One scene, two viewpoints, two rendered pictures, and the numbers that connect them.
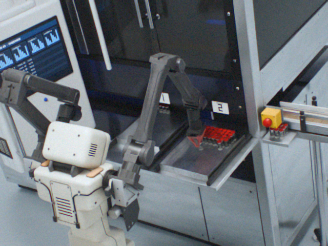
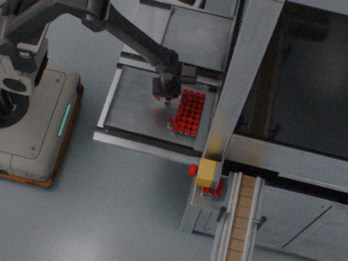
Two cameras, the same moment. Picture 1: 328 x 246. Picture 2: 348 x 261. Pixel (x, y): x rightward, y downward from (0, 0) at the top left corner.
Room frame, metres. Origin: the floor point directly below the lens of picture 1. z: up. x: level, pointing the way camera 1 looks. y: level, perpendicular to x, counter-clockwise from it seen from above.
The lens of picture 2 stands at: (2.02, -0.92, 2.55)
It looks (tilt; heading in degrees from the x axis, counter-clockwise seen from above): 64 degrees down; 56
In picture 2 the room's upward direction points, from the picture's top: 9 degrees clockwise
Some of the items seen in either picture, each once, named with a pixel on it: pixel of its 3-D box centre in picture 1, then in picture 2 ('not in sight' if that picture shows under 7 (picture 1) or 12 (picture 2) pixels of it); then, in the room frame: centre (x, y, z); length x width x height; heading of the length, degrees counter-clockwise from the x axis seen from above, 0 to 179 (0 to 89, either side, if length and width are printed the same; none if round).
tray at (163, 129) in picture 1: (156, 127); (204, 41); (2.78, 0.05, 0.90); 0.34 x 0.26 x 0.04; 140
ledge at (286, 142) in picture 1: (281, 135); (213, 192); (2.51, -0.52, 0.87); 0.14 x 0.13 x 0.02; 140
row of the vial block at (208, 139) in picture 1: (212, 140); (179, 112); (2.54, -0.20, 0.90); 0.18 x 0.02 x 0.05; 50
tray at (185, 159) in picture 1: (202, 152); (156, 107); (2.47, -0.14, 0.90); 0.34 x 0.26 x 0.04; 140
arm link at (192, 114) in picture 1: (194, 112); (169, 73); (2.51, -0.14, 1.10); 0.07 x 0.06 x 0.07; 148
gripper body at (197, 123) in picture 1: (195, 123); (166, 82); (2.51, -0.13, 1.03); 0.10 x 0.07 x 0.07; 155
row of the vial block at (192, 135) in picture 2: (218, 133); (197, 116); (2.59, -0.24, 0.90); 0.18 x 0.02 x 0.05; 50
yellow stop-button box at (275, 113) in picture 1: (272, 116); (207, 173); (2.49, -0.48, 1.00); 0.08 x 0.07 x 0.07; 140
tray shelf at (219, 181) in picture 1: (178, 145); (178, 76); (2.61, -0.04, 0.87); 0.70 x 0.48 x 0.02; 50
